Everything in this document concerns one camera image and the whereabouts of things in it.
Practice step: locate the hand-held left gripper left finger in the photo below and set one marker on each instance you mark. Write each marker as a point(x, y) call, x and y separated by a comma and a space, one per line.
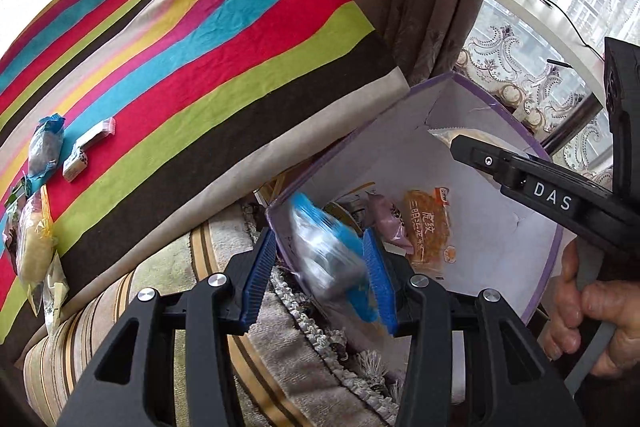
point(257, 277)

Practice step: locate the multicolour striped cloth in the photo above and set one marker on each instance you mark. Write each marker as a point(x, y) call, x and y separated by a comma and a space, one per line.
point(175, 57)

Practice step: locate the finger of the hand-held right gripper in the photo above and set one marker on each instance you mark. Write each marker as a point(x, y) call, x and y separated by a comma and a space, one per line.
point(530, 187)

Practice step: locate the blue packet with dark filling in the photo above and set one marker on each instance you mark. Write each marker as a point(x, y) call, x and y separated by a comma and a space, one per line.
point(42, 152)

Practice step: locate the large clear bread packet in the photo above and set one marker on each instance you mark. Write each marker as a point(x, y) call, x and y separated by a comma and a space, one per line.
point(32, 247)

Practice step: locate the purple snack packet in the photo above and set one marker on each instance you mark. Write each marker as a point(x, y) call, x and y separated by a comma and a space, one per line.
point(392, 222)

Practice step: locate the orange printed snack packet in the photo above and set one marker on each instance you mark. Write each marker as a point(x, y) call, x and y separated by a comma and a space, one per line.
point(427, 227)

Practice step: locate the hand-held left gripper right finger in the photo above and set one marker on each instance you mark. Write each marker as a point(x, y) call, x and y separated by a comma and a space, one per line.
point(382, 287)

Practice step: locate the person's right hand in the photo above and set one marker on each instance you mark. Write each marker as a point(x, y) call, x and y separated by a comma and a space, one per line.
point(620, 312)

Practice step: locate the white shelf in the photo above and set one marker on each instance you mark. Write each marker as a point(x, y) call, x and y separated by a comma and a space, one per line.
point(540, 12)

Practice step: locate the white long snack packet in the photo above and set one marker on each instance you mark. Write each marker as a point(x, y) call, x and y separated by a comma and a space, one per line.
point(85, 149)

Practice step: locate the white lace curtain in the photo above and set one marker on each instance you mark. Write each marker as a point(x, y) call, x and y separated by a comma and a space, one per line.
point(525, 57)

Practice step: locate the beige striped plush cushion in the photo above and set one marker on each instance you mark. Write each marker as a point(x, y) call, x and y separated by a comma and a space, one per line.
point(75, 347)

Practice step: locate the purple cardboard box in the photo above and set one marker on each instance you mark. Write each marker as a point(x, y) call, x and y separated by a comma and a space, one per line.
point(500, 232)

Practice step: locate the blue and white snack packet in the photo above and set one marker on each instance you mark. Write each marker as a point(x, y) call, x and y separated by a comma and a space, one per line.
point(325, 257)

